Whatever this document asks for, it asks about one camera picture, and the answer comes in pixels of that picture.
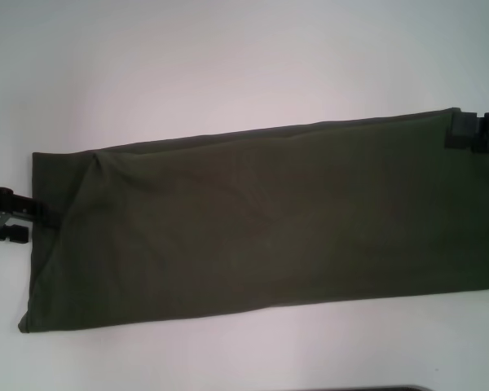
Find dark green FREE t-shirt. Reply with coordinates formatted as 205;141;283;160
16;107;489;336

